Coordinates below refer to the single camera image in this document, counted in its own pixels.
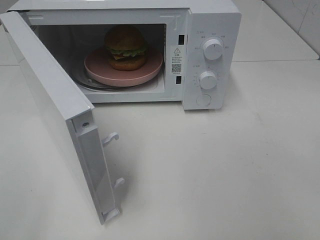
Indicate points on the round white door button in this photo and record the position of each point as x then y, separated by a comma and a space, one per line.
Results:
204, 100

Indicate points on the white microwave door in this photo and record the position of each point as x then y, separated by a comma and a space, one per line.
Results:
67, 114

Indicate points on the glass microwave turntable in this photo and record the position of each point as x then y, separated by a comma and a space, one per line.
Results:
93, 85

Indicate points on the white upper power knob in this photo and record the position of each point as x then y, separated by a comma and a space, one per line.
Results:
213, 48

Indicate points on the white lower timer knob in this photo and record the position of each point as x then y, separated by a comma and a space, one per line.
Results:
207, 80

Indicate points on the white microwave oven body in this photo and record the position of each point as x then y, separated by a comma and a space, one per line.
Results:
72, 29

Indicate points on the burger with lettuce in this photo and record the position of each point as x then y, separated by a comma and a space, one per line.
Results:
127, 48

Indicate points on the pink round plate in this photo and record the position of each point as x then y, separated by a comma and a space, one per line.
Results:
123, 72

